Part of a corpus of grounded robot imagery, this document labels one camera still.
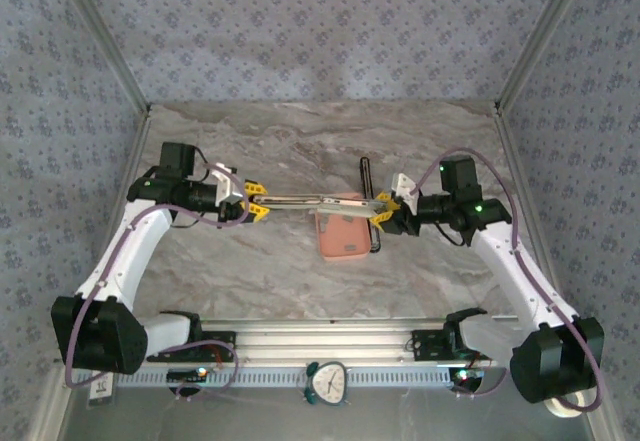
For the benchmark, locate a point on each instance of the white tape roll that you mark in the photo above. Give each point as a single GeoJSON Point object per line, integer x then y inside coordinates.
{"type": "Point", "coordinates": [560, 412]}

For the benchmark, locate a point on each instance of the black metal bar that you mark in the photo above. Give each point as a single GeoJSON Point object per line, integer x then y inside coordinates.
{"type": "Point", "coordinates": [366, 176]}

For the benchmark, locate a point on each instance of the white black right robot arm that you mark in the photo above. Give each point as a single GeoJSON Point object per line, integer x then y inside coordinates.
{"type": "Point", "coordinates": [520, 276]}

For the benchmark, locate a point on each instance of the grey metal shelf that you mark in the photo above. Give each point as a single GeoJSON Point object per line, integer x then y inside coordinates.
{"type": "Point", "coordinates": [400, 421]}

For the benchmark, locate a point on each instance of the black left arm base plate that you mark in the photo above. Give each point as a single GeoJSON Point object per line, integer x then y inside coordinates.
{"type": "Point", "coordinates": [220, 339]}

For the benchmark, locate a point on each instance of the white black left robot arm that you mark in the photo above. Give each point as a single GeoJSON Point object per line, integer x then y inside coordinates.
{"type": "Point", "coordinates": [130, 256]}

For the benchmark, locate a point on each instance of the white label card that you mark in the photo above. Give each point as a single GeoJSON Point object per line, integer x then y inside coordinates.
{"type": "Point", "coordinates": [102, 391]}

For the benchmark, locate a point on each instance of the aluminium mounting rail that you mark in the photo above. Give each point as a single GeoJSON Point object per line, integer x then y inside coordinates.
{"type": "Point", "coordinates": [320, 341]}

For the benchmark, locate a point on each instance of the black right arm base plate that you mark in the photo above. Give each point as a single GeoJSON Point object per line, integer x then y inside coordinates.
{"type": "Point", "coordinates": [425, 341]}

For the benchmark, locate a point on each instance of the aluminium table side rail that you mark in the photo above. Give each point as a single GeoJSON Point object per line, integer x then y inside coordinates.
{"type": "Point", "coordinates": [522, 186]}
{"type": "Point", "coordinates": [131, 161]}

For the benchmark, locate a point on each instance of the teal alarm clock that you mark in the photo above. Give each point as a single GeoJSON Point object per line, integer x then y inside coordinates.
{"type": "Point", "coordinates": [327, 383]}

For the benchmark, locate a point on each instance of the pink plastic tray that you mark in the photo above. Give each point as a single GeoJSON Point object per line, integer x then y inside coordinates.
{"type": "Point", "coordinates": [345, 236]}

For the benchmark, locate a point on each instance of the aluminium frame post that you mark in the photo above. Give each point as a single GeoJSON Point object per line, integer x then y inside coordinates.
{"type": "Point", "coordinates": [102, 31]}
{"type": "Point", "coordinates": [542, 31]}

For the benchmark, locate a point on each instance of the grey staple strip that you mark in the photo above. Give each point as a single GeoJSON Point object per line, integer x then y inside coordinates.
{"type": "Point", "coordinates": [325, 226]}
{"type": "Point", "coordinates": [348, 247]}

